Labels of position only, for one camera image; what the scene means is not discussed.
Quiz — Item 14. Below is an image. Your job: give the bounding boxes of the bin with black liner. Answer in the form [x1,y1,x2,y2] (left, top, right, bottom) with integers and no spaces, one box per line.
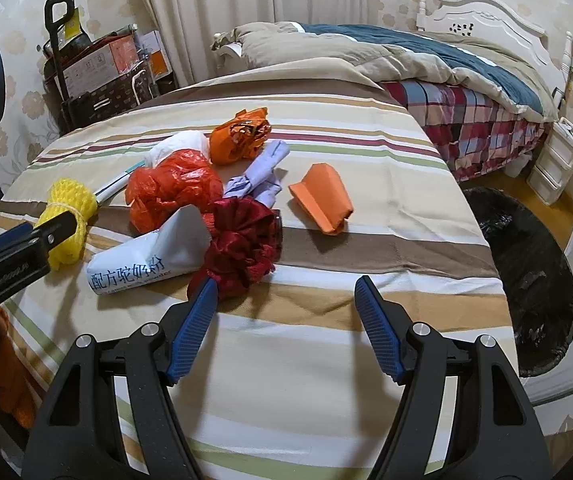
[461,186,573,378]

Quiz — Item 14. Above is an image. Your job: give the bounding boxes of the dark red plastic bag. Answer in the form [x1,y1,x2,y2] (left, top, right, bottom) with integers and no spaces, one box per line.
[187,197,283,303]

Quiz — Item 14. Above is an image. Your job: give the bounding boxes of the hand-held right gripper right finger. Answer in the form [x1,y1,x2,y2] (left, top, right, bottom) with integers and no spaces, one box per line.
[355,275,553,480]

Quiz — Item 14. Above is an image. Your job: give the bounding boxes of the white carved headboard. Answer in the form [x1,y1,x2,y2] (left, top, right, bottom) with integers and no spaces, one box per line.
[415,0,573,111]

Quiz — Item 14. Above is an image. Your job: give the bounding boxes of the lilac paper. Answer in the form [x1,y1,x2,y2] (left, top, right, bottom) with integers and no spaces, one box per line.
[222,139,291,210]

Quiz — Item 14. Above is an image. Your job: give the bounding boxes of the plaid bed sheet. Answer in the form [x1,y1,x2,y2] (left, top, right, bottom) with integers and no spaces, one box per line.
[381,80,552,183]

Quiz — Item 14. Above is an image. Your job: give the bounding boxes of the white plastic drawer unit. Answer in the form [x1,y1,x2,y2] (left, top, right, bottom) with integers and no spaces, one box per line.
[527,116,573,206]

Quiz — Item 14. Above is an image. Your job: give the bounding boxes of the red-orange plastic bag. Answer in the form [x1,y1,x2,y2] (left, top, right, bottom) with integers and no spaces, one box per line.
[125,149,224,235]

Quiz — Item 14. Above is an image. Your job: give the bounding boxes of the brown cardboard box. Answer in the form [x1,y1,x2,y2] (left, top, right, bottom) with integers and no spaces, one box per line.
[59,35,140,93]

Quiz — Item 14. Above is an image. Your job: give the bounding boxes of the white and orange box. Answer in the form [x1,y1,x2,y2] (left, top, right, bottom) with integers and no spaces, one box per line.
[136,30,172,81]

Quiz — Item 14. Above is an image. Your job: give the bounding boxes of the striped tablecloth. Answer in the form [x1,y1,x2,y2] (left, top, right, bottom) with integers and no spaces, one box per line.
[0,64,520,480]

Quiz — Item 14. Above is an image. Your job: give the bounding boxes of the orange paper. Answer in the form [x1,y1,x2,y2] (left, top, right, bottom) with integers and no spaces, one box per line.
[288,162,355,235]

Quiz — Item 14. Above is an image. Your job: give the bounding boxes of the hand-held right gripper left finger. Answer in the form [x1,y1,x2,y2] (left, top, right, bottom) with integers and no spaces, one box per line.
[21,276,220,480]

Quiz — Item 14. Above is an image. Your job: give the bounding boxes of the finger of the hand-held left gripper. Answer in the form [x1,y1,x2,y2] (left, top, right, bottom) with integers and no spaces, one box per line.
[36,232,77,261]
[0,211,80,266]

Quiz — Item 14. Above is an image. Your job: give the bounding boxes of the crumpled white plastic bag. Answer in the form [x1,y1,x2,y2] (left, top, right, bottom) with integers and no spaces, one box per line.
[145,130,212,168]

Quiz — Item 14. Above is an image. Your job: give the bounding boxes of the crumpled orange snack wrapper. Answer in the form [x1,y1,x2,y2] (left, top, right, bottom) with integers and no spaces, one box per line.
[209,107,272,166]

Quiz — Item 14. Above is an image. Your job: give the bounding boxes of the beige and teal duvet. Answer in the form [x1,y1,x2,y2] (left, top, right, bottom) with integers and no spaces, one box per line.
[210,21,560,122]

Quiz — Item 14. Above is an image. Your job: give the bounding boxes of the yellow foam fruit net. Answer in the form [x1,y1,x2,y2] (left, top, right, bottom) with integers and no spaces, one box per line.
[35,178,100,272]

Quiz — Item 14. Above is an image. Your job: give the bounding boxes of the orange cloth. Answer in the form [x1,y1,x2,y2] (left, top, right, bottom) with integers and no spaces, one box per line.
[0,305,37,428]

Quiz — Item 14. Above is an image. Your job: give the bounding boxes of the white printed powder bag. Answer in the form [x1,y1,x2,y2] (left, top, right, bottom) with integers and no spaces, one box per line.
[86,205,212,297]

